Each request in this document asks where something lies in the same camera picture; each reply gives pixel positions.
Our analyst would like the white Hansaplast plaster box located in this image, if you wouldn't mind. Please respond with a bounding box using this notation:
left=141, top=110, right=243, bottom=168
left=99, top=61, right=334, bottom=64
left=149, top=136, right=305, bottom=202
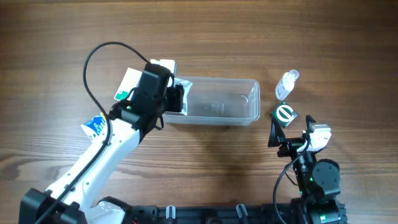
left=174, top=78, right=193, bottom=116

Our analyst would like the clear plastic container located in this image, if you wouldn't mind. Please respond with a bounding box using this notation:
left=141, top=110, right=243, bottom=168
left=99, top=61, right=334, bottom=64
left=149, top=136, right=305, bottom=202
left=163, top=77, right=261, bottom=126

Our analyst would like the blue yellow cough drops bag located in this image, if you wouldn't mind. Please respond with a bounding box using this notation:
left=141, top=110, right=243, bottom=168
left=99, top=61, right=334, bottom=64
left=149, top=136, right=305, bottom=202
left=81, top=113, right=107, bottom=142

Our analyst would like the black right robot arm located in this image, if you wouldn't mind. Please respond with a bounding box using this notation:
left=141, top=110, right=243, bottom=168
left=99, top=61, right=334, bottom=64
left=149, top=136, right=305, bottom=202
left=268, top=115, right=348, bottom=224

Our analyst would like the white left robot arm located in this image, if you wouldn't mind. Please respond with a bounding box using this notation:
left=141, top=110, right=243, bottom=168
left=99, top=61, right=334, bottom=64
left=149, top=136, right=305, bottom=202
left=19, top=59, right=185, bottom=223

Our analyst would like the green round-label box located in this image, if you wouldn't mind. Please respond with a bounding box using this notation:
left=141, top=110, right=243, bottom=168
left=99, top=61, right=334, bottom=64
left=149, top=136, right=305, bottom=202
left=270, top=101, right=299, bottom=128

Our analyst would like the small clear plastic bottle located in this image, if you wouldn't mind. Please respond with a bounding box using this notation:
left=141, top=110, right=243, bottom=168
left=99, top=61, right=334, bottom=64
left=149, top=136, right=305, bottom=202
left=275, top=70, right=299, bottom=101

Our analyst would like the white green medicine box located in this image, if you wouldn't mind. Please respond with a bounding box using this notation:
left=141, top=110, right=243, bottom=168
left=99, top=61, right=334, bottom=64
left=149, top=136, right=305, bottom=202
left=114, top=68, right=142, bottom=101

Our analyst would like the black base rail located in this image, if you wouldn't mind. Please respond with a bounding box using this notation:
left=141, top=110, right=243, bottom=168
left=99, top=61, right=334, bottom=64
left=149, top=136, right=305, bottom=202
left=90, top=196, right=348, bottom=224

